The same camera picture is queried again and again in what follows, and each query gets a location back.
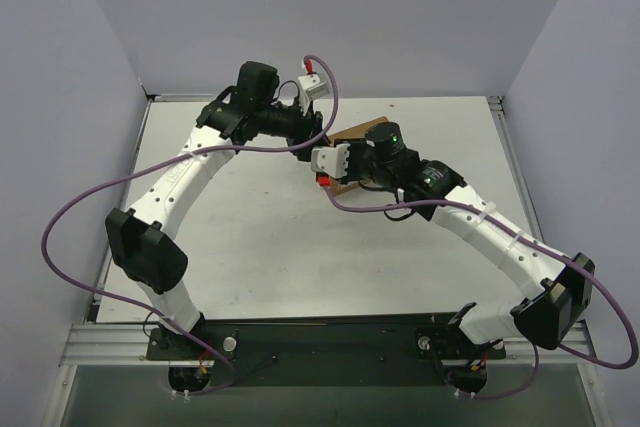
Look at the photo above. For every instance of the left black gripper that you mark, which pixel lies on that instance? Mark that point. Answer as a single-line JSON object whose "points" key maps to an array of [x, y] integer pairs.
{"points": [[308, 134]]}

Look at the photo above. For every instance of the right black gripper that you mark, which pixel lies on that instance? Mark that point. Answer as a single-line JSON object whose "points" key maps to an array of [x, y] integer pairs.
{"points": [[355, 165]]}

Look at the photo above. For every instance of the brown cardboard express box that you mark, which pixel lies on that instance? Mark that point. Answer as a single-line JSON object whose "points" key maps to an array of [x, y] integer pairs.
{"points": [[355, 132]]}

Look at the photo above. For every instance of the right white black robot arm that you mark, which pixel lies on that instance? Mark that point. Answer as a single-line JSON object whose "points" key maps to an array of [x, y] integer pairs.
{"points": [[553, 296]]}

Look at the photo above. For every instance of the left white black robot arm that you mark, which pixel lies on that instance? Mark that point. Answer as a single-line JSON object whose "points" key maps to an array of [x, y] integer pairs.
{"points": [[141, 238]]}

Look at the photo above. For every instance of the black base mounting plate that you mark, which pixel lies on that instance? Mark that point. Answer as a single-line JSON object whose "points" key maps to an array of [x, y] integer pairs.
{"points": [[392, 350]]}

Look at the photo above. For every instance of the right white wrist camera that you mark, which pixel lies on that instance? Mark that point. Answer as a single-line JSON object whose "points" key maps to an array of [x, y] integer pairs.
{"points": [[331, 160]]}

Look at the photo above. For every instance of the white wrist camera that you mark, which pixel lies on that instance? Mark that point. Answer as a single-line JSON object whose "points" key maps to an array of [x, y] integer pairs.
{"points": [[331, 160], [312, 87]]}

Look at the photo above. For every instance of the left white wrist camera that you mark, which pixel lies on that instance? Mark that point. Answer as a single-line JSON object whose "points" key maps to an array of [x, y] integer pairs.
{"points": [[312, 87]]}

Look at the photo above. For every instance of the left side aluminium rail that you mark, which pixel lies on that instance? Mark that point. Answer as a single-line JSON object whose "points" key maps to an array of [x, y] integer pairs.
{"points": [[94, 303]]}

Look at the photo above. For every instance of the front aluminium rail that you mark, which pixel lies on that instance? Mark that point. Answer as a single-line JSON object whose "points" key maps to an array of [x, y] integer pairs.
{"points": [[127, 345]]}

